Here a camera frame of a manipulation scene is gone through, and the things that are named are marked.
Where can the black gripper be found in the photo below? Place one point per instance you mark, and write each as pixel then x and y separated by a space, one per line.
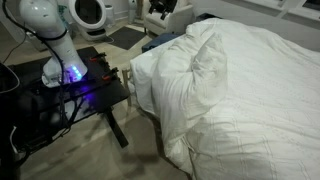
pixel 165 4

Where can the white quilted duvet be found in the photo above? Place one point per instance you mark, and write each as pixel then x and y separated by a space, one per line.
pixel 253 106

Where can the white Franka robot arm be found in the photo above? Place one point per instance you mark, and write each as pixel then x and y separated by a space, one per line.
pixel 50 30

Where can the white armchair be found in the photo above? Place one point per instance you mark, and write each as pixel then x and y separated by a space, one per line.
pixel 173 21

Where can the white cylindrical appliance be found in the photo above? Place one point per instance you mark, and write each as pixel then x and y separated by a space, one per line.
pixel 132 11

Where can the blue hard-shell suitcase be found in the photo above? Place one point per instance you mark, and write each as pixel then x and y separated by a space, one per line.
pixel 158 41

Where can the dark floor mat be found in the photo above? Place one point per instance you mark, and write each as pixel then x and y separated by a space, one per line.
pixel 128 36

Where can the small white bin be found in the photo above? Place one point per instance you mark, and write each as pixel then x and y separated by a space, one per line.
pixel 110 15

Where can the round white appliance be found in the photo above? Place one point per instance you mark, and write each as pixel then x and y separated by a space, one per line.
pixel 88 15

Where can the black robot table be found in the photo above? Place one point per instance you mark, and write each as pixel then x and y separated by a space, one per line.
pixel 96 93

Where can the light wooden bed frame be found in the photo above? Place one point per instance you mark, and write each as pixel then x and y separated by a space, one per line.
pixel 126 86

